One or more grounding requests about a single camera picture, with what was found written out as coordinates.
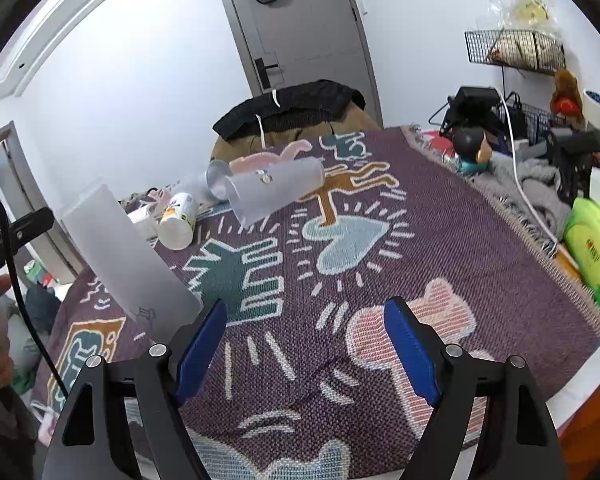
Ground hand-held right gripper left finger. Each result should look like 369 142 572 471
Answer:
40 299 228 480

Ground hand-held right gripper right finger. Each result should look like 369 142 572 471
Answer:
382 297 566 480

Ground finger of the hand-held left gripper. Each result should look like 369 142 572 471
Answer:
0 207 56 250

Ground tall frosted plastic cup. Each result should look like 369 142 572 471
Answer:
61 184 204 342

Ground frosted cup with sticker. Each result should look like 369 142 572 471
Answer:
224 156 327 227

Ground person's left forearm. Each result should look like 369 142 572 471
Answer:
0 360 40 480

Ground small clear plastic cup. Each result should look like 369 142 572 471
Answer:
182 159 232 205

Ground pile of clothes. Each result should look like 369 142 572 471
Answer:
7 259 63 397

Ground printed blanket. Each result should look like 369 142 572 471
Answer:
32 126 600 480

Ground white bottle with orange label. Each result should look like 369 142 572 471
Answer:
157 192 200 251

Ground green wet wipes packet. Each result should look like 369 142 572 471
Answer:
562 197 600 312

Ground grey knitted cloth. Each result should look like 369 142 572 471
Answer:
472 152 574 242

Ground black-haired doll figurine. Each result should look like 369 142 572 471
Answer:
450 127 494 177

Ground brown beanbag chair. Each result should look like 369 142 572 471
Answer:
210 101 384 165

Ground black electronic device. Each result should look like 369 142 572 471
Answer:
438 85 504 137

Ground black jacket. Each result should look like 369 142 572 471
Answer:
212 79 367 140

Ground brown plush toy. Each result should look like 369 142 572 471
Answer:
550 68 585 117

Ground grey door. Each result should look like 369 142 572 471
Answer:
211 0 384 130

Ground clear plastic bag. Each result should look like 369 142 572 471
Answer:
479 0 564 37

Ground black cable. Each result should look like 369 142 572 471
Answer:
0 191 71 398

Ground white cable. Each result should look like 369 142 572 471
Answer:
499 92 562 247

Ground black door handle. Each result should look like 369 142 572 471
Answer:
253 57 284 94

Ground black wire basket shelf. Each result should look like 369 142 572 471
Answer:
463 28 567 77

